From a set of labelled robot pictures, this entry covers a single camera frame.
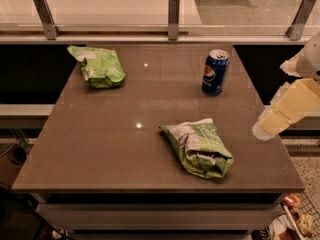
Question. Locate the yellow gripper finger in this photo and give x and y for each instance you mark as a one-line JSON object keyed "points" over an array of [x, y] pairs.
{"points": [[290, 104]]}

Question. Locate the green jalapeno chip bag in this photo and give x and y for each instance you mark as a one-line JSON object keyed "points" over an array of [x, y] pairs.
{"points": [[199, 148]]}

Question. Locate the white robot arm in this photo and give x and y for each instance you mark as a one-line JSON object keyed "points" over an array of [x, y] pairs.
{"points": [[306, 63]]}

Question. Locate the green rice chip bag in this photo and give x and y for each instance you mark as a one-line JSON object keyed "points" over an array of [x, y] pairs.
{"points": [[100, 67]]}

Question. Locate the blue Pepsi can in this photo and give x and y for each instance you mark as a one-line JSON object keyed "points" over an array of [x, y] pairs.
{"points": [[215, 70]]}

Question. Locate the glass railing panel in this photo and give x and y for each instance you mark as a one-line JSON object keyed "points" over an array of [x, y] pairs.
{"points": [[213, 17]]}

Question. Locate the right metal railing bracket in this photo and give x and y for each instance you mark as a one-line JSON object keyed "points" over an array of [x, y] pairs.
{"points": [[295, 30]]}

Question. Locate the wire basket with items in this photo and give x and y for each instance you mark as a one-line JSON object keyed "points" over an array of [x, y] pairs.
{"points": [[299, 220]]}

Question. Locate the left metal railing bracket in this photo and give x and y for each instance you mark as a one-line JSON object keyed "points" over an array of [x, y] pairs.
{"points": [[49, 28]]}

